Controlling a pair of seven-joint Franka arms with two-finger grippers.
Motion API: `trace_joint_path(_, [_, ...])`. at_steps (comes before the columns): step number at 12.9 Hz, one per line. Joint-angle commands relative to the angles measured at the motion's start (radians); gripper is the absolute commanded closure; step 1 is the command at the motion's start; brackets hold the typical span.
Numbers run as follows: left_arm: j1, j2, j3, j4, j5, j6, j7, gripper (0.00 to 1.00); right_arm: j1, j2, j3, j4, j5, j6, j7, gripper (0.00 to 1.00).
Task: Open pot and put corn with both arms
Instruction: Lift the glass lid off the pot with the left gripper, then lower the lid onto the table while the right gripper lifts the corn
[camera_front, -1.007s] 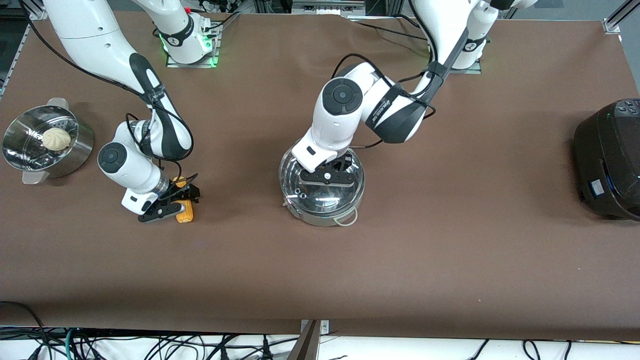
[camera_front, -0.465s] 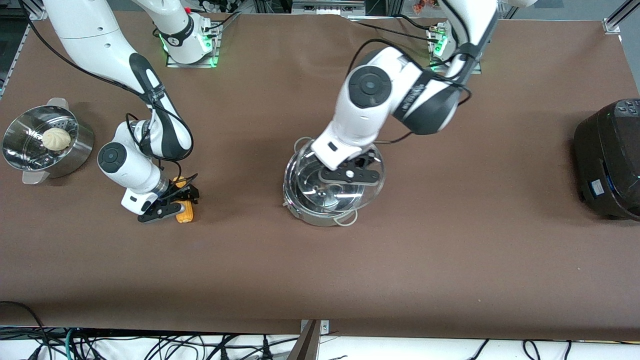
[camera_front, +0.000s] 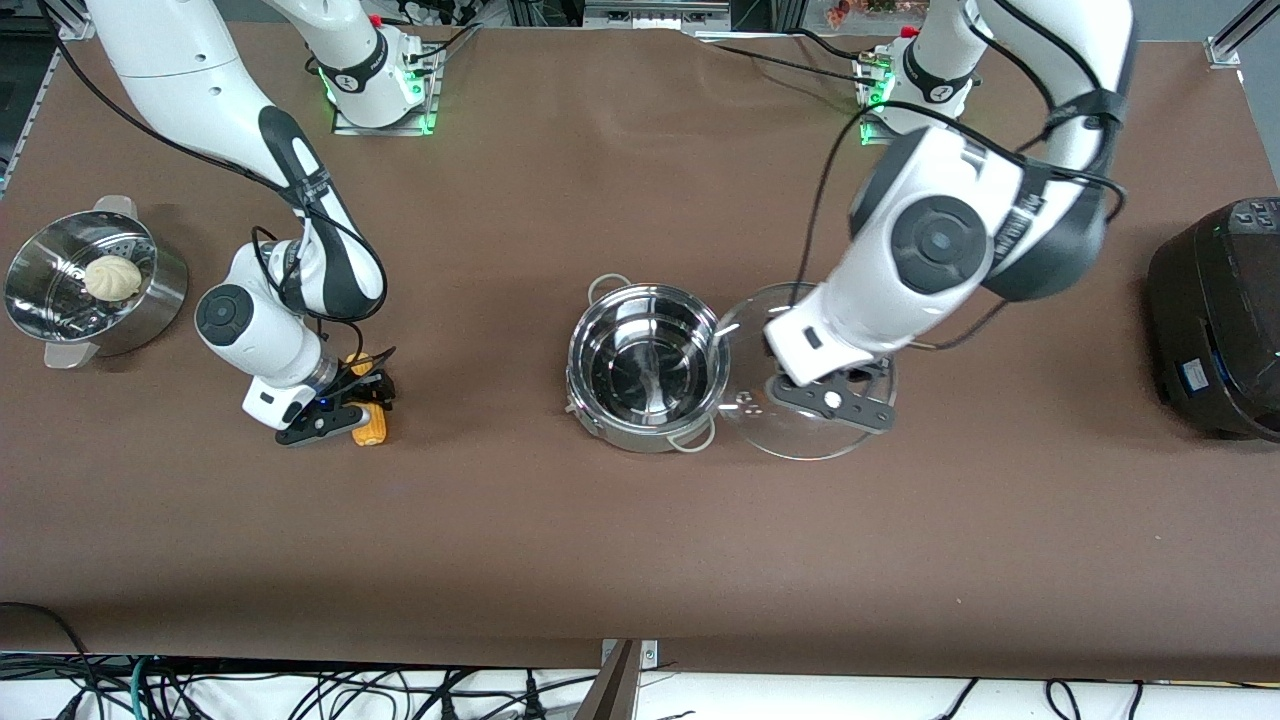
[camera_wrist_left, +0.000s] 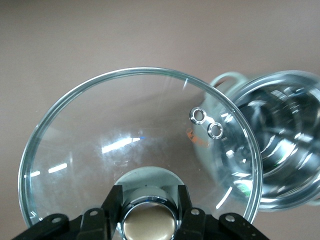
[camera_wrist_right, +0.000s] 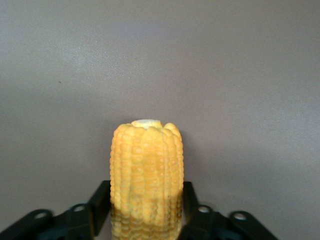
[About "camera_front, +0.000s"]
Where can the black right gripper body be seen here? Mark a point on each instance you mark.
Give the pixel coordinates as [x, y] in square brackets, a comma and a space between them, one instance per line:
[352, 384]

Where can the aluminium side rail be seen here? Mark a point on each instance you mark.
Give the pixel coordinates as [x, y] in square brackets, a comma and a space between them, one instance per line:
[38, 85]

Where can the steel steamer pot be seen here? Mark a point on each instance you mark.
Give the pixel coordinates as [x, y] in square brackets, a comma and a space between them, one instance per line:
[150, 310]

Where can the aluminium frame profile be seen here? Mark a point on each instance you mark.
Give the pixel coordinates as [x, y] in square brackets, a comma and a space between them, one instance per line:
[70, 20]
[1225, 50]

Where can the small aluminium bracket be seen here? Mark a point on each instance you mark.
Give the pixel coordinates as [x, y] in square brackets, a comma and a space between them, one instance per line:
[648, 655]

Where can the stainless steel pot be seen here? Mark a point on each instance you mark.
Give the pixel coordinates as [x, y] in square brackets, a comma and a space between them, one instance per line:
[640, 370]

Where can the yellow corn cob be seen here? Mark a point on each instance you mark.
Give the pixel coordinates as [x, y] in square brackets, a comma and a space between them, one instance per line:
[372, 430]

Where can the grey metal box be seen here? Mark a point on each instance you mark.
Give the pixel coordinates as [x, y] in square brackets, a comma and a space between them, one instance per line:
[660, 15]

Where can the white steamed bun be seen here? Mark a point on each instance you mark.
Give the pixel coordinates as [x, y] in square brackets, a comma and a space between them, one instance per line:
[112, 278]

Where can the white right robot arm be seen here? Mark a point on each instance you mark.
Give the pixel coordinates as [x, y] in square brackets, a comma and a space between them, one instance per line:
[250, 320]

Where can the glass pot lid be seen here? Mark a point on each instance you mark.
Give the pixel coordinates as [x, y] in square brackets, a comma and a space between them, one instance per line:
[790, 442]

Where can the colourful flowers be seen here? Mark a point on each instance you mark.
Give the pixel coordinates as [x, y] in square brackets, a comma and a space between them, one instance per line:
[850, 12]

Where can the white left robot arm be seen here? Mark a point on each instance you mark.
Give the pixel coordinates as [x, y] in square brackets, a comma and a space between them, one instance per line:
[935, 240]

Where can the black rice cooker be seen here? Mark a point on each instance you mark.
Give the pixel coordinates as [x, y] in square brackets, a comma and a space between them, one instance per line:
[1220, 350]

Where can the brown table cover sheet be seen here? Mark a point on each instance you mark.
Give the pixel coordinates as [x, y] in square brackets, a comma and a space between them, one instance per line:
[640, 550]

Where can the grey metal bar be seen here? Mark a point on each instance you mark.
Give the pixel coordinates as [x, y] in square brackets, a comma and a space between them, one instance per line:
[610, 695]

